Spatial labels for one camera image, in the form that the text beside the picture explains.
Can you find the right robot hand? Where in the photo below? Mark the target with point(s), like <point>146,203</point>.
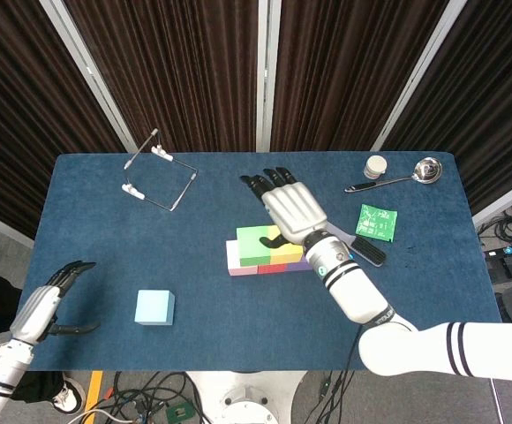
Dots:
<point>293,212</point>

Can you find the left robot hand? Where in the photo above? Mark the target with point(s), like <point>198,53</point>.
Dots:
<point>35,313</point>

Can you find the yellow cube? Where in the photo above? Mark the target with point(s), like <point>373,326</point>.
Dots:
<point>289,254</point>

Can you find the green cube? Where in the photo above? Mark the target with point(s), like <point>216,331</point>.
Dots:
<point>253,245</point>

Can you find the purple cube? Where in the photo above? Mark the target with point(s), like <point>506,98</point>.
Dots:
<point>300,265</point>

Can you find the pink white cube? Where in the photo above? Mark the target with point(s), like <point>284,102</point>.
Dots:
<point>234,260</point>

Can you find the light blue cube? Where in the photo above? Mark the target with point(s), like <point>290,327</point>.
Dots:
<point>152,307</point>

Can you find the orange cube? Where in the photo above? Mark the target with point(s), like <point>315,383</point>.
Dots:
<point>271,268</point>

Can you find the green sachet packet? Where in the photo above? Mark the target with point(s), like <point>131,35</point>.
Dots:
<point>376,222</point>

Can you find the grey brush black bristles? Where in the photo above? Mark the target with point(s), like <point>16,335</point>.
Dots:
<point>368,252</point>

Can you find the small white jar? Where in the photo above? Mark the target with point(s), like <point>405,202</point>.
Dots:
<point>375,167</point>

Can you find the yellow floor tape strip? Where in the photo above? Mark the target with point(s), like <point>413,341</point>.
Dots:
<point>93,393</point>

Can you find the blue fabric table mat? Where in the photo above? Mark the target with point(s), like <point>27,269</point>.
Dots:
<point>194,327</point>

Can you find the dark brown curtain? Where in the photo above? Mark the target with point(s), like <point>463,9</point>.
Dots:
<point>494,88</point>
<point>348,66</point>
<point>172,66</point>
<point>17,110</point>

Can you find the small green box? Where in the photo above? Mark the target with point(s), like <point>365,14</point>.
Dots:
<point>178,413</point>

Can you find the black power strip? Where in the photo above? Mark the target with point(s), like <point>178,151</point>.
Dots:
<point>509,261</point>

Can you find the white partition frame post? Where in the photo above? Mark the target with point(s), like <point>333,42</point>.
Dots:
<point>87,66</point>
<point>422,66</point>
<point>268,66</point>

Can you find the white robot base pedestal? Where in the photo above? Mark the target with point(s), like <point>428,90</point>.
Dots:
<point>245,397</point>

